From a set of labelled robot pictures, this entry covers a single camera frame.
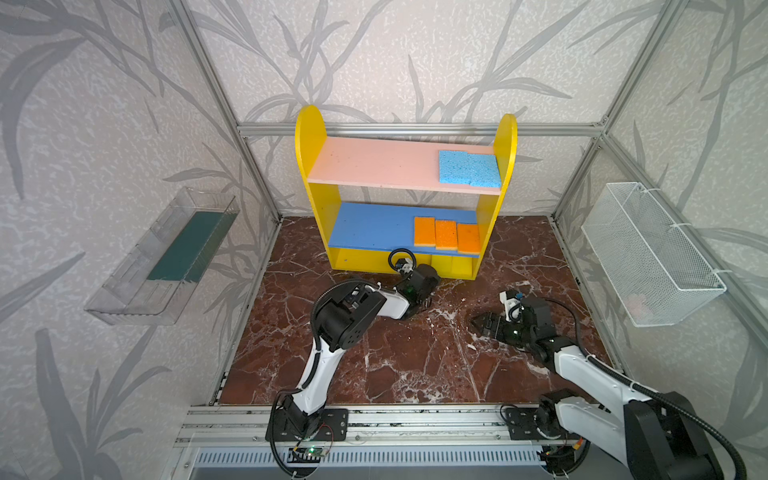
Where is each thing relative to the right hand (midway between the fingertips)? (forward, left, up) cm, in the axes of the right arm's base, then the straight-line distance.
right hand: (481, 314), depth 88 cm
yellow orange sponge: (+20, +3, +11) cm, 23 cm away
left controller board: (-34, +45, -5) cm, 57 cm away
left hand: (+19, +10, 0) cm, 21 cm away
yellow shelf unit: (+50, +33, -1) cm, 60 cm away
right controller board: (-34, -15, -10) cm, 39 cm away
